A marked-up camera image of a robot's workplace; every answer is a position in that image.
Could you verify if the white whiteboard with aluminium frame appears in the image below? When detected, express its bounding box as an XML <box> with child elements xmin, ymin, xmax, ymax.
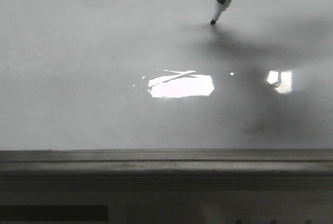
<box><xmin>1</xmin><ymin>0</ymin><xmax>332</xmax><ymax>179</ymax></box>

